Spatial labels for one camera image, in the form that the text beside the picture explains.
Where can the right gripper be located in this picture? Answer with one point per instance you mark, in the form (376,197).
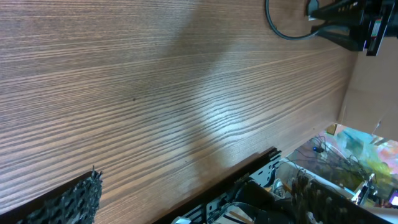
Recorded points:
(380,17)

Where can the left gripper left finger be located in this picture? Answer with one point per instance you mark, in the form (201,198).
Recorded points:
(76,201)

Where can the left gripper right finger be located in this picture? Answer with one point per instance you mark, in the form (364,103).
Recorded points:
(309,196)

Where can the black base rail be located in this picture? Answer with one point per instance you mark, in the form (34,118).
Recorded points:
(261,171)

